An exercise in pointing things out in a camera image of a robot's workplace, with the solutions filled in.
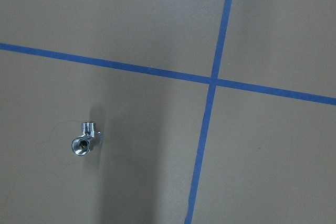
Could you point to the brown paper table mat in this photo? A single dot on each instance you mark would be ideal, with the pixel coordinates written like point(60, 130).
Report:
point(212, 111)

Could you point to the chrome angle valve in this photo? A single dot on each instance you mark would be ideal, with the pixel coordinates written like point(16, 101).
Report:
point(89, 139)

